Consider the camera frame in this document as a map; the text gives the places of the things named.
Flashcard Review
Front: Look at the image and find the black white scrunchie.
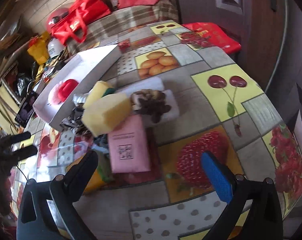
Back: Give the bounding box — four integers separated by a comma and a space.
60, 93, 91, 136

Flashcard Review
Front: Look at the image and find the pink tissue pack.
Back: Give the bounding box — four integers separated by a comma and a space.
108, 115, 151, 173

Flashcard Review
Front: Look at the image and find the photo card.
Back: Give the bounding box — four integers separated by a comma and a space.
15, 90, 38, 128

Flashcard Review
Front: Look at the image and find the pink fluffy puff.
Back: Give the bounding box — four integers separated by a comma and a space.
48, 81, 63, 105

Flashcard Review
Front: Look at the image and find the red plush apple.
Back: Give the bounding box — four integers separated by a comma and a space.
58, 79, 79, 102

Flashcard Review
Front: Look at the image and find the yellow plastic bag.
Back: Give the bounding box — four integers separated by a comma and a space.
27, 31, 50, 65

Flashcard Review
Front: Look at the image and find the yellow sponge block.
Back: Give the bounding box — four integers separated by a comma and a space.
82, 93, 131, 137

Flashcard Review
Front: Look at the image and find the yellow green scouring sponge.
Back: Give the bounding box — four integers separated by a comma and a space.
83, 81, 115, 109

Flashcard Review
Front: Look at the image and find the white cardboard box lid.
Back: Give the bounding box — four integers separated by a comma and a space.
33, 45, 121, 132

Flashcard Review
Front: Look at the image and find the fruit pattern tablecloth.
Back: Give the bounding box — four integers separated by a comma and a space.
10, 19, 302, 240

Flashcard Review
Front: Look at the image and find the plaid cloth cover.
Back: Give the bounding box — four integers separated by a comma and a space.
67, 0, 179, 54

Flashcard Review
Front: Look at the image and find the brown scrunchie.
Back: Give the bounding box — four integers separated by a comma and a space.
130, 89, 172, 124

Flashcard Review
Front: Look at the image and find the red tote bag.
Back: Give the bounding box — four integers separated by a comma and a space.
51, 0, 111, 46

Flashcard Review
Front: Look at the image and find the red gift bag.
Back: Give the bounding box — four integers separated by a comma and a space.
179, 22, 241, 54

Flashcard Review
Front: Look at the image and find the dark wooden door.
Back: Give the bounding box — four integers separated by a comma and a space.
177, 0, 287, 90

